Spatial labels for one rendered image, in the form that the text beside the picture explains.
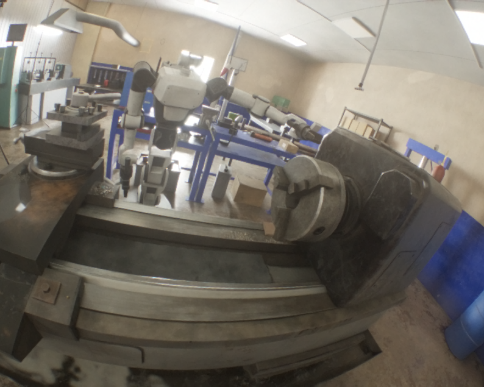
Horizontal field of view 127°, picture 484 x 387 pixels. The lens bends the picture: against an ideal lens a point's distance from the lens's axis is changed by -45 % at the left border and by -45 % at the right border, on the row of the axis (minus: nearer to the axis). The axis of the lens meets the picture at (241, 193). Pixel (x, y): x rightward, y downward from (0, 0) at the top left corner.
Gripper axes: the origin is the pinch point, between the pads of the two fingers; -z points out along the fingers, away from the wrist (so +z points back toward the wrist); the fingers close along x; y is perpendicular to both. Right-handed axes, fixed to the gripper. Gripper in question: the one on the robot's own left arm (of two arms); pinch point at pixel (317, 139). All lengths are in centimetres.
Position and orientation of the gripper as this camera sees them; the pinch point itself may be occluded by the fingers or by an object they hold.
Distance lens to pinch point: 114.5
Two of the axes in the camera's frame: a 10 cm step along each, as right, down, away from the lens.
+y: 3.3, -8.5, -4.1
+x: -9.1, -1.8, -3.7
